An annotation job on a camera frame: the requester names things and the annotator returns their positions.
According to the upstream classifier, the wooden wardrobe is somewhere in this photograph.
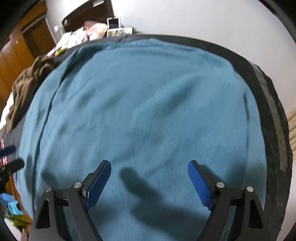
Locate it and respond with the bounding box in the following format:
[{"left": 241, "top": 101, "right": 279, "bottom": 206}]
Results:
[{"left": 1, "top": 1, "right": 55, "bottom": 109}]

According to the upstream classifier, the dark wooden headboard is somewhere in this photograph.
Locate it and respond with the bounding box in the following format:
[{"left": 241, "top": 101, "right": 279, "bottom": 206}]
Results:
[{"left": 62, "top": 0, "right": 114, "bottom": 32}]

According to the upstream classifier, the white picture frame box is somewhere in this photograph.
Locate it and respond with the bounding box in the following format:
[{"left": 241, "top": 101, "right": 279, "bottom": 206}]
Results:
[{"left": 107, "top": 27, "right": 133, "bottom": 38}]

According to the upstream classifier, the pink white bedding pile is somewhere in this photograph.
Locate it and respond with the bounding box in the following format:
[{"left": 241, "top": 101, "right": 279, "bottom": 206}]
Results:
[{"left": 47, "top": 21, "right": 108, "bottom": 57}]

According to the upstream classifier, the teal knit sweater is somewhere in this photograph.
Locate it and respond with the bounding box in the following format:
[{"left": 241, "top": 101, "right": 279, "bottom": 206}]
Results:
[{"left": 14, "top": 39, "right": 267, "bottom": 240}]

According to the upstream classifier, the white tablet device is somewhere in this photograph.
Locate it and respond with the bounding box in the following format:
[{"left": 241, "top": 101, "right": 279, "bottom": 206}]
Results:
[{"left": 107, "top": 17, "right": 121, "bottom": 29}]

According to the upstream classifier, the brown garment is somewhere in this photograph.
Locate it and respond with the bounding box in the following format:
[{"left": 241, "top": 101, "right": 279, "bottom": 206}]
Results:
[{"left": 6, "top": 55, "right": 56, "bottom": 133}]

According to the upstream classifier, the green small object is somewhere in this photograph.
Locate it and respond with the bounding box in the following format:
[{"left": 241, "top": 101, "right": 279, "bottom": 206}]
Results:
[{"left": 55, "top": 48, "right": 67, "bottom": 57}]

